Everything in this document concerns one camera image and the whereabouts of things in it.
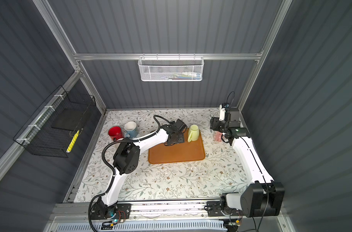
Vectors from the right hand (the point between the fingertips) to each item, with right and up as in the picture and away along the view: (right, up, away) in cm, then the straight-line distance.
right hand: (219, 120), depth 81 cm
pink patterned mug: (+2, -10, +12) cm, 16 cm away
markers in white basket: (-19, +29, +11) cm, 36 cm away
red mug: (-67, -8, +19) cm, 70 cm away
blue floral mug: (-58, -4, +21) cm, 61 cm away
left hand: (-21, -14, +15) cm, 29 cm away
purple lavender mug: (-61, -12, +12) cm, 63 cm away
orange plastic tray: (-19, -21, +16) cm, 33 cm away
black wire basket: (-86, -5, -8) cm, 87 cm away
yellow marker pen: (-74, -11, -12) cm, 76 cm away
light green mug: (-13, -8, +14) cm, 21 cm away
